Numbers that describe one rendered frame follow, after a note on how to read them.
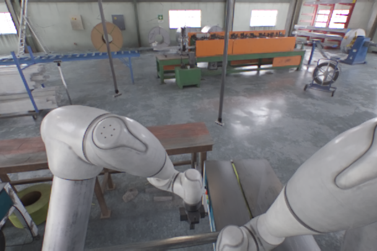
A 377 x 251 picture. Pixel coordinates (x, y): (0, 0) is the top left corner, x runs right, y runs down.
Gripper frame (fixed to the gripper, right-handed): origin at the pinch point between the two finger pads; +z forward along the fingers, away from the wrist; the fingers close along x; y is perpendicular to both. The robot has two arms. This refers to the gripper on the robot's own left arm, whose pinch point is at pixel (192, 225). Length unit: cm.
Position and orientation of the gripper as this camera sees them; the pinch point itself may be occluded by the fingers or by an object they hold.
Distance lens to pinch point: 121.5
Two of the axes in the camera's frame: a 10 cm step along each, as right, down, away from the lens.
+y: -1.5, -4.9, 8.6
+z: 0.1, 8.7, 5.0
